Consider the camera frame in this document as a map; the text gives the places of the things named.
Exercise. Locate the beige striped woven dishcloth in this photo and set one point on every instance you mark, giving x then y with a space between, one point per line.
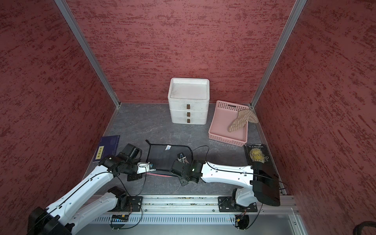
244 117

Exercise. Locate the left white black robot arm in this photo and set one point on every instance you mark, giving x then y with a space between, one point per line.
68 215

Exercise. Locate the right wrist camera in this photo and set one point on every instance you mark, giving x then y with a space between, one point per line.
182 158

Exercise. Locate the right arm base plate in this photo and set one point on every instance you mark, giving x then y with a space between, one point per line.
227 204

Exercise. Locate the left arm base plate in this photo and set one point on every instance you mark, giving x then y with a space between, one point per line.
129 204

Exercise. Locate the pink grey dishcloth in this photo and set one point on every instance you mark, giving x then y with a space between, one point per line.
163 156

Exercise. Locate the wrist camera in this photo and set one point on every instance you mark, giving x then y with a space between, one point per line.
145 167
182 158

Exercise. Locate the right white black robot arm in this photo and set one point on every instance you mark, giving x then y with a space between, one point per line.
256 182

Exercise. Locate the black book gold cover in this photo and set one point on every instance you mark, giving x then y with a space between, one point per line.
259 153

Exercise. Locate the white three-drawer storage box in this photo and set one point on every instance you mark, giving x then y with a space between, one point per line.
188 100

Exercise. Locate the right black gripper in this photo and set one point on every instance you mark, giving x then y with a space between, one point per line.
183 181

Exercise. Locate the blue book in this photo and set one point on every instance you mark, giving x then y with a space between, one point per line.
107 146

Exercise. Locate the aluminium front rail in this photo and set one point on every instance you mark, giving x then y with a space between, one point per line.
205 204

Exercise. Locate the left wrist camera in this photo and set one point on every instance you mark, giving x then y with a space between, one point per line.
145 167

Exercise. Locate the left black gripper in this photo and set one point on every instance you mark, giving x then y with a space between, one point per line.
135 176

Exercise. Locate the pink plastic basket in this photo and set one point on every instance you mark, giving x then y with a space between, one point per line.
224 115

